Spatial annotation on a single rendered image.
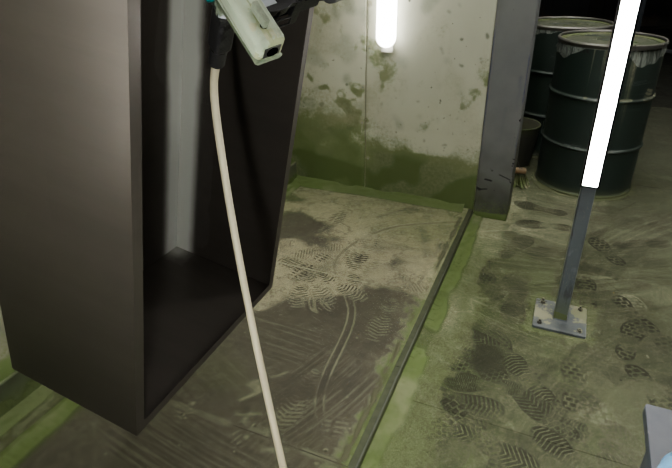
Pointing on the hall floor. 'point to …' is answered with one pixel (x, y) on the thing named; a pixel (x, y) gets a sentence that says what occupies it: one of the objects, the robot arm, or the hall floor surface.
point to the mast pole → (574, 251)
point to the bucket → (527, 140)
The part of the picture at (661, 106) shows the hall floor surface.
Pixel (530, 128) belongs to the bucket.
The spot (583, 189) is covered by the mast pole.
